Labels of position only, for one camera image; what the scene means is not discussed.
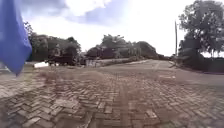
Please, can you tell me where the tall leafy tree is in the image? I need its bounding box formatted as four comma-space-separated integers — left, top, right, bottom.
178, 0, 224, 59

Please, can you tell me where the tall pole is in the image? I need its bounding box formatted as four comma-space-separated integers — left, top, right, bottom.
174, 20, 179, 58

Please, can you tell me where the row of trees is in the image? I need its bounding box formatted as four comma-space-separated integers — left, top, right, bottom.
23, 21, 164, 66

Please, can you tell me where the grey brick paved road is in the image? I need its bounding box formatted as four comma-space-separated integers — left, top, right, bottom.
0, 59, 224, 128

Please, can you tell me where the low stone wall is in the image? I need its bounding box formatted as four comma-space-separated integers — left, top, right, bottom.
85, 56, 139, 68

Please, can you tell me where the dark hedge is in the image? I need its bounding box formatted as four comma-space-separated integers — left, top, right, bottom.
173, 48, 224, 74

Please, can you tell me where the blue cloth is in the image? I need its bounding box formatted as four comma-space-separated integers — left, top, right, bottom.
0, 0, 33, 76

